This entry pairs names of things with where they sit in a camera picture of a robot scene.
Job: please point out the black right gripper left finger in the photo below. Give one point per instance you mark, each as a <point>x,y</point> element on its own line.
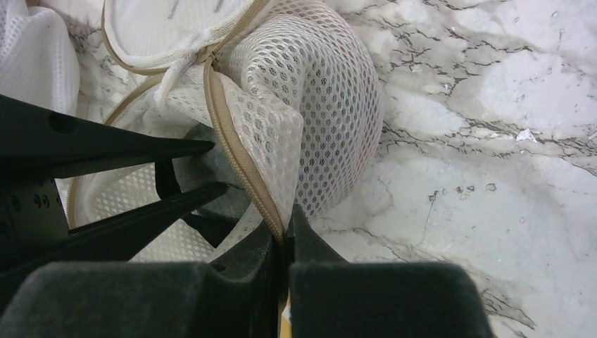
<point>237,295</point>

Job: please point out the white blue-trimmed mesh bag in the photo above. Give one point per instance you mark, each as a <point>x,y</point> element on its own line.
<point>38,61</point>

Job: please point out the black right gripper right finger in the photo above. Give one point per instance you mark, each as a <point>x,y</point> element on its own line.
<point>331,297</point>

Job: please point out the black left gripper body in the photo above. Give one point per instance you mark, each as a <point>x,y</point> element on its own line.
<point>34,228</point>

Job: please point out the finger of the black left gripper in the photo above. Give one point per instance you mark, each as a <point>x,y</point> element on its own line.
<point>37,143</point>
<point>118,238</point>

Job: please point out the white mesh laundry bag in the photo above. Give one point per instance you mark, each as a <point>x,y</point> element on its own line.
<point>285,90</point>

